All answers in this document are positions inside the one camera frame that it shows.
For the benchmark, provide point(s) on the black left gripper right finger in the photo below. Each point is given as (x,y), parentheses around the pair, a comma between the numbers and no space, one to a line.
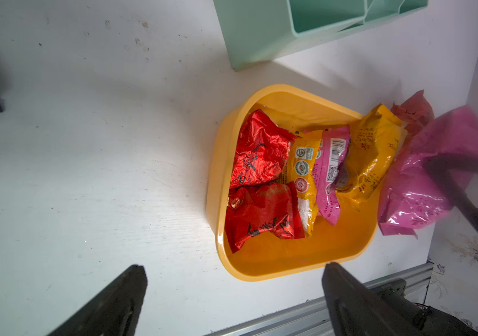
(355,310)

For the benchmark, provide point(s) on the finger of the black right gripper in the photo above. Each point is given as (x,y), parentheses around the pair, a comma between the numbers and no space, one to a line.
(442,169)

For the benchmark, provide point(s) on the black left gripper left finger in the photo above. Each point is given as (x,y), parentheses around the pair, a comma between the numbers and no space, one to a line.
(114,311)

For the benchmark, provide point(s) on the pink tea bag packet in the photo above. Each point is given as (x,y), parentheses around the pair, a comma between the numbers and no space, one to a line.
(410,198)
(331,155)

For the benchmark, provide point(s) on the yellow tea bag packet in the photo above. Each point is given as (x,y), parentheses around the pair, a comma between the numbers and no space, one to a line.
(375,142)
(299,170)

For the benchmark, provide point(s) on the red foil tea bag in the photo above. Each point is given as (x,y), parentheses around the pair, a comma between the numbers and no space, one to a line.
(261,151)
(416,113)
(252,210)

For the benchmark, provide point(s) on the yellow plastic storage box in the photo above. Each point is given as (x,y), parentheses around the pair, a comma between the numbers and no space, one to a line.
(265,256)

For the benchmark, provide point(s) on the mint green file organizer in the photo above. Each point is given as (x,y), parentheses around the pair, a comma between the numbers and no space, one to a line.
(256,32)

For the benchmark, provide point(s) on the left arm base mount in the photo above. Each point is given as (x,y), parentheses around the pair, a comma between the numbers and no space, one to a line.
(425,319)

